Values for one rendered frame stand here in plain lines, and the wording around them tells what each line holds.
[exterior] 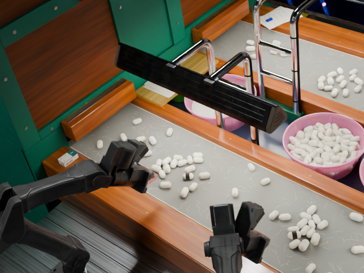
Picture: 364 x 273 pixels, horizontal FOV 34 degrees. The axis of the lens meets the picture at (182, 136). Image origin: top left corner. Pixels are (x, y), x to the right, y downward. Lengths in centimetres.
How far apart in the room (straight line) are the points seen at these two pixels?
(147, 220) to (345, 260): 58
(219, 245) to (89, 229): 73
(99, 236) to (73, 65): 59
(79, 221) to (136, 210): 24
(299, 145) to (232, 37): 74
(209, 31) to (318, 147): 72
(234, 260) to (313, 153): 77
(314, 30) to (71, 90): 103
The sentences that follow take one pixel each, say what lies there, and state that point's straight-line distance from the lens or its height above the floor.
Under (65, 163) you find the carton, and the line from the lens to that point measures 207.
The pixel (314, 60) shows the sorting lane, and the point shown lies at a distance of 240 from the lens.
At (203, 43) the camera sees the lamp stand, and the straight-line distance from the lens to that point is 187.
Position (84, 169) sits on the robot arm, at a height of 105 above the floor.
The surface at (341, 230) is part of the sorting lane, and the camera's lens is 177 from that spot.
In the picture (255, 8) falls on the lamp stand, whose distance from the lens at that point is 205.
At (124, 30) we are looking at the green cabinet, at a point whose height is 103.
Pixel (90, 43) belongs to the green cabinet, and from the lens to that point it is 212.
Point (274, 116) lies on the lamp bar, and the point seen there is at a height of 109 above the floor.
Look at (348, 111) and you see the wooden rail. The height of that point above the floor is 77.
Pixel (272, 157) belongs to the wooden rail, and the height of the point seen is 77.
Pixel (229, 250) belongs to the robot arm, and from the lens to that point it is 132.
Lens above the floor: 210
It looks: 40 degrees down
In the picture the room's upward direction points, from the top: 11 degrees counter-clockwise
